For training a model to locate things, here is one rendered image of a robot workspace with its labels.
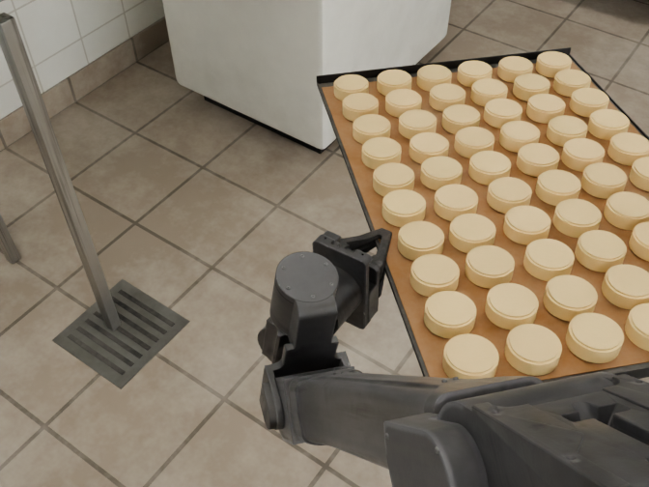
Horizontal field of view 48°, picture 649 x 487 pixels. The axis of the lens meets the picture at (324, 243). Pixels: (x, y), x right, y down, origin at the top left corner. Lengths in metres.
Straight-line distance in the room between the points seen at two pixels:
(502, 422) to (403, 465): 0.07
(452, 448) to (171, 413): 1.56
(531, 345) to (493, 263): 0.11
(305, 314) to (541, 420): 0.37
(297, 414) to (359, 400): 0.15
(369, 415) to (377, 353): 1.42
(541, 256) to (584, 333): 0.11
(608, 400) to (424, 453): 0.08
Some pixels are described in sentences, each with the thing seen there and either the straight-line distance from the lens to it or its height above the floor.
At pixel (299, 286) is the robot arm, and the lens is 0.64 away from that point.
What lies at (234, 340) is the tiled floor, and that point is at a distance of 1.93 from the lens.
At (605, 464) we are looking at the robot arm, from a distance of 0.26.
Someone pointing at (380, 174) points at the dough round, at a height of 0.98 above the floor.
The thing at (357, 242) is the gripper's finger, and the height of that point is 0.98.
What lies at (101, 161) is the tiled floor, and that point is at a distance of 2.48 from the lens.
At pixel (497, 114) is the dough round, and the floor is 0.97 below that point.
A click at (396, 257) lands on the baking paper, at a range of 0.81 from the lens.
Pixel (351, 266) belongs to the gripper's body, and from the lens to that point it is 0.74.
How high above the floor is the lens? 1.58
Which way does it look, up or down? 48 degrees down
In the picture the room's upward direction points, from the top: straight up
